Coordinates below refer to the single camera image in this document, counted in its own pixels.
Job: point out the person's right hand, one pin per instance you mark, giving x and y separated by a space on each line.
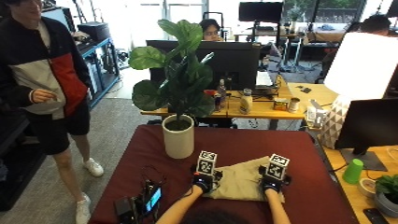
272 183

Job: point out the person's left hand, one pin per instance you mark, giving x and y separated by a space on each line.
202 182

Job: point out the white marker cube right glove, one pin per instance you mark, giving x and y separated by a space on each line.
277 167

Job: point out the white marker cube glove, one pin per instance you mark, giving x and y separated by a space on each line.
277 167
206 163

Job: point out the white marker cube left glove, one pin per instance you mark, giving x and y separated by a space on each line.
206 163

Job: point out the beige folded cloth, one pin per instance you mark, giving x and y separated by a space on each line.
242 183

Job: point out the dark red tablecloth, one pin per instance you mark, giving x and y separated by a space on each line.
232 143

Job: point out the white cylindrical plant pot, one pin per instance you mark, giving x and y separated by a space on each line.
178 141

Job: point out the black device with lit screen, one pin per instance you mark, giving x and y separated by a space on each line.
145 202

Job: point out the green plastic cup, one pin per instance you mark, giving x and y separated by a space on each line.
353 171

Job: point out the yellow box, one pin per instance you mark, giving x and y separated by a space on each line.
280 104

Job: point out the white carton box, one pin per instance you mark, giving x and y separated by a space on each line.
315 115

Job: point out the white squeeze bottle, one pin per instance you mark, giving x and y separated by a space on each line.
245 102

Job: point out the white tin can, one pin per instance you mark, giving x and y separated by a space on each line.
293 105

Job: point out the triangle-patterned lamp base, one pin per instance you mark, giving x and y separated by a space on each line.
333 123

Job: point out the light wooden side desk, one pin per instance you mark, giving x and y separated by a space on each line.
355 199

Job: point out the roll of tape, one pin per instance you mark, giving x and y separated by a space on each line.
366 187

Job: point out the dark glass bottle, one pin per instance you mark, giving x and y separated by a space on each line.
222 91

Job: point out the open laptop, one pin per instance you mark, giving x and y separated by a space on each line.
265 79

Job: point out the black monitor with grey foot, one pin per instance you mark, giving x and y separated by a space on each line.
370 124

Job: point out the black phone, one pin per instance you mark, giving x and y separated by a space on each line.
374 216

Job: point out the small plant in grey pot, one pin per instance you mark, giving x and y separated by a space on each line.
387 194

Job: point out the large-leaf green plant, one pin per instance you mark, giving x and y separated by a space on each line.
182 74

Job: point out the wide black monitor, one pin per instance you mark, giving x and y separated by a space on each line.
232 62

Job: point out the white lamp shade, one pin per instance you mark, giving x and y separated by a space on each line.
362 67

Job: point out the blue metal shelf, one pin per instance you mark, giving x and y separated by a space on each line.
101 68

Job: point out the black monitor on stand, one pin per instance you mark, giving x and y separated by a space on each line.
260 11

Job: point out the black box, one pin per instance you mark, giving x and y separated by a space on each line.
95 31

